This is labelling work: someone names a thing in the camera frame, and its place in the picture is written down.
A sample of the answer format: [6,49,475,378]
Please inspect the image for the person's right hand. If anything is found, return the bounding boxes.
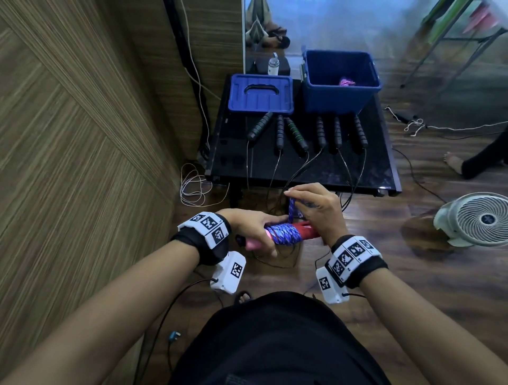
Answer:
[284,182,350,248]

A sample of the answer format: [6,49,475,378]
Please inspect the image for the person's left hand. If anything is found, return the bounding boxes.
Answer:
[218,208,288,258]

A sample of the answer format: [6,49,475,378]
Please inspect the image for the red-handled blue jump rope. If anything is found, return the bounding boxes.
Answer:
[236,196,321,251]

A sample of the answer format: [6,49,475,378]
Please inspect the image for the black green-striped jump rope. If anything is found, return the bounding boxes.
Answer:
[244,112,310,191]

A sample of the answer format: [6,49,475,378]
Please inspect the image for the blue plastic bin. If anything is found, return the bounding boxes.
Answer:
[300,49,383,115]

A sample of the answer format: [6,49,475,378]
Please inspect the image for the person's right forearm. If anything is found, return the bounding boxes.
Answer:
[361,268,508,385]

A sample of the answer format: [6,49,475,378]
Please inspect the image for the person's left forearm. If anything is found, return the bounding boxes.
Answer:
[0,240,201,385]

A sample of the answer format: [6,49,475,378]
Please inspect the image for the blue bin lid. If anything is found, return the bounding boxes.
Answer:
[227,73,295,115]

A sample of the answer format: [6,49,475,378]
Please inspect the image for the person's black clothing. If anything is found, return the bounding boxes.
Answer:
[168,291,392,385]

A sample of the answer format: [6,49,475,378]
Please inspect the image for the black wristband with marker tags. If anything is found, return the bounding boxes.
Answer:
[324,234,389,289]
[170,212,232,267]

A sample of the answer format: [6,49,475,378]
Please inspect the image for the black glossy low table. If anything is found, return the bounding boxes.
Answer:
[204,74,403,198]

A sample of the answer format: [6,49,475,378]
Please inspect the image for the white floor fan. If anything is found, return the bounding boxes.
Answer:
[433,192,508,248]

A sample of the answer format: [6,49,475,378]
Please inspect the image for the black pouch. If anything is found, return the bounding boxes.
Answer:
[248,55,291,76]

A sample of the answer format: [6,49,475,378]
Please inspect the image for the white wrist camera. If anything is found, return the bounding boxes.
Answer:
[315,265,350,305]
[209,250,247,296]

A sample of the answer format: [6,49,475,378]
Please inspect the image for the white cable coil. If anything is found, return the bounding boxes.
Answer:
[179,162,231,208]

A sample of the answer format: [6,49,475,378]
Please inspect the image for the black camera cable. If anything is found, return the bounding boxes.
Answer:
[133,277,225,385]
[303,247,368,299]

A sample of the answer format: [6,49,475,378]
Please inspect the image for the black floor cable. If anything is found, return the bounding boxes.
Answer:
[393,148,447,204]

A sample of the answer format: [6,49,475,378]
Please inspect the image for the thin white hanging cable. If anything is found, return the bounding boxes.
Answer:
[383,106,508,138]

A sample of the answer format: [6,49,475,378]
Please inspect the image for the white wall cable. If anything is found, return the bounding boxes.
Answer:
[178,0,222,158]

